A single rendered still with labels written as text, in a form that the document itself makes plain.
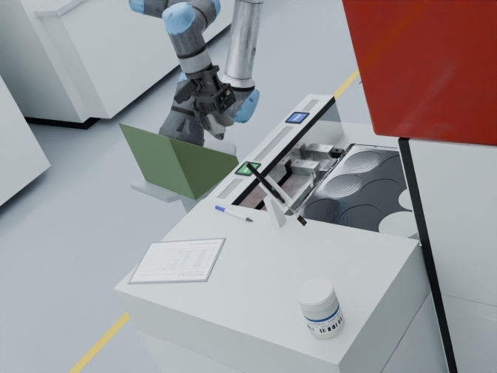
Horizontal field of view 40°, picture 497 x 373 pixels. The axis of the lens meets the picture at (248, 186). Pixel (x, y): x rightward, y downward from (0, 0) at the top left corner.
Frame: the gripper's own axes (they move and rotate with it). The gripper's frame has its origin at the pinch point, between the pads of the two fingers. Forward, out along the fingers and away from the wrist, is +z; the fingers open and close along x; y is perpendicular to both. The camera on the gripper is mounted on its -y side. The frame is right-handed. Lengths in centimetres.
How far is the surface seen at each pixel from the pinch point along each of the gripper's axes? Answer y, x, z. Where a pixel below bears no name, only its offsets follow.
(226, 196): 1.7, -6.6, 14.9
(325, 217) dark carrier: 28.3, -2.0, 20.6
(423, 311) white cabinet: 59, -15, 31
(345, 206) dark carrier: 31.1, 3.3, 20.5
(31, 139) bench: -256, 79, 81
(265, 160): 3.5, 9.6, 14.6
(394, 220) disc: 46, 1, 21
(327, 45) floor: -152, 259, 111
